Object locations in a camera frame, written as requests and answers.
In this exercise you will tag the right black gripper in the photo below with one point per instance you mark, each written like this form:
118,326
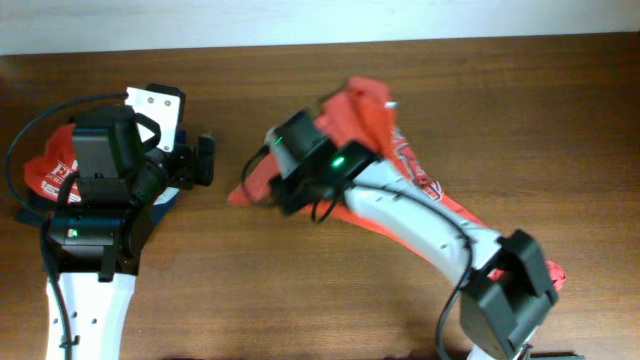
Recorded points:
281,189

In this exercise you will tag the plain red t-shirt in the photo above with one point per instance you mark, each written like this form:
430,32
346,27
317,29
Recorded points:
361,111

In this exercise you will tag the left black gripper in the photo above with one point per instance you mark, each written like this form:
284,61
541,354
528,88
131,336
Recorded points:
184,156

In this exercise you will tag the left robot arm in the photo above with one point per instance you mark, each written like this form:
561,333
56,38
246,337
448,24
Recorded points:
91,243

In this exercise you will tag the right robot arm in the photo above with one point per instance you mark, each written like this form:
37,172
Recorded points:
501,283

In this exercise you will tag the folded navy blue t-shirt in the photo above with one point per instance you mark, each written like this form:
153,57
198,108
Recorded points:
32,218

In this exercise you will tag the folded red printed t-shirt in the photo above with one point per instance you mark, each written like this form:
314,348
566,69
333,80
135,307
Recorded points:
44,174

